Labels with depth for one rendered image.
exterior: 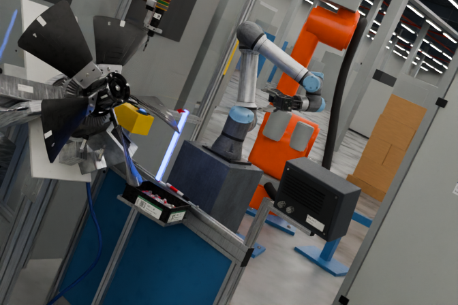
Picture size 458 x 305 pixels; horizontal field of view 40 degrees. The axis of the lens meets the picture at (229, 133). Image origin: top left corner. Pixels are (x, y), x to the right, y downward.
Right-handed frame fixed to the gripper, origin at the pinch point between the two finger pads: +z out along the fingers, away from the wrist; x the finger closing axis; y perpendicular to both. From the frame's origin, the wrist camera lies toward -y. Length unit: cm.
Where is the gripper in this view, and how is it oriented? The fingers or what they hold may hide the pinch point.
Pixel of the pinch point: (260, 99)
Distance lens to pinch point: 291.9
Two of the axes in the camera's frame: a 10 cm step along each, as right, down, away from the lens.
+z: -8.4, -0.3, -5.4
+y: 5.2, 2.5, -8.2
